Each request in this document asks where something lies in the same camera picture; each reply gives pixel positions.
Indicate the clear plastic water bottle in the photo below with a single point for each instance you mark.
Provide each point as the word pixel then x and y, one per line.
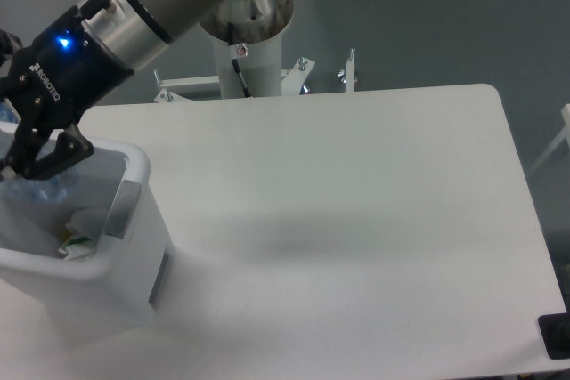
pixel 51 191

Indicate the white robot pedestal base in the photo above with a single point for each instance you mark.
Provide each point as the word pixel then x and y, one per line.
pixel 246 36

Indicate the black clamp at table edge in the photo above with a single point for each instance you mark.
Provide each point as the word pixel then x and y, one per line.
pixel 555 334

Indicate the white frame at right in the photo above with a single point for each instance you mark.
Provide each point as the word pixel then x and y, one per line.
pixel 559 140

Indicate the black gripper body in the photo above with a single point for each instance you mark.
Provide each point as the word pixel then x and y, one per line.
pixel 67 69

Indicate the yellow green trash in can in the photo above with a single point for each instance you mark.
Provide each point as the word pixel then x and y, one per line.
pixel 76 246

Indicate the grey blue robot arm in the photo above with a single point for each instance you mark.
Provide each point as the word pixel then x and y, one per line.
pixel 135 32

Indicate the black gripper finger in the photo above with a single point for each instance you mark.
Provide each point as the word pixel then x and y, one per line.
pixel 34 155
pixel 10 83

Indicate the white paper wrapper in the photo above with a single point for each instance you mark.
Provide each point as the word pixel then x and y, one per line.
pixel 88 222

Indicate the white plastic trash can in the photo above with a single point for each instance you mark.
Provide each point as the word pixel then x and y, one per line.
pixel 120 284

